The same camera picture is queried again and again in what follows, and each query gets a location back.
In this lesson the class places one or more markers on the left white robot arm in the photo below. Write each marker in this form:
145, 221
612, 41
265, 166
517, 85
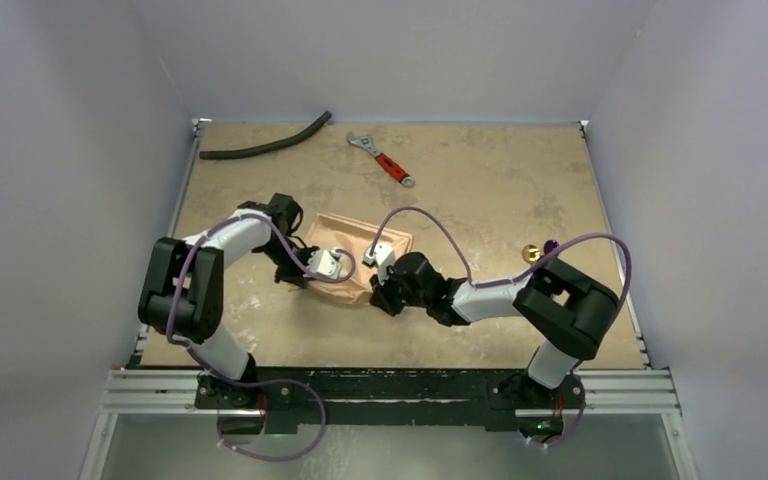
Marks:
183, 292

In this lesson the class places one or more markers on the orange cloth napkin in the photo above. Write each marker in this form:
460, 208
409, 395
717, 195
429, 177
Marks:
355, 236

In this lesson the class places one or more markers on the purple spoon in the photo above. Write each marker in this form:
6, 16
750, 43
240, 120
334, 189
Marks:
549, 246

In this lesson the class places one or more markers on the aluminium frame rail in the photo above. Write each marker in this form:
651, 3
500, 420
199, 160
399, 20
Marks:
606, 392

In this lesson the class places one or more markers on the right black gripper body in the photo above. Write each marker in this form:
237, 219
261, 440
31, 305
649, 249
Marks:
384, 292

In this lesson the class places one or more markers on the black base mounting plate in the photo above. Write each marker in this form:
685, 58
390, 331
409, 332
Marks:
498, 400

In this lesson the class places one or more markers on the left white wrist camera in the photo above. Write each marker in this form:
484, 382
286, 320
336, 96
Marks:
325, 263

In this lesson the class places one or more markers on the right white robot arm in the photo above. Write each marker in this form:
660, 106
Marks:
571, 310

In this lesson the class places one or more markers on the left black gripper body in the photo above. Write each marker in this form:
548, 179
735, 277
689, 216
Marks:
290, 261

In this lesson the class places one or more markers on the red handled adjustable wrench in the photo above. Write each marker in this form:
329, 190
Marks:
392, 168

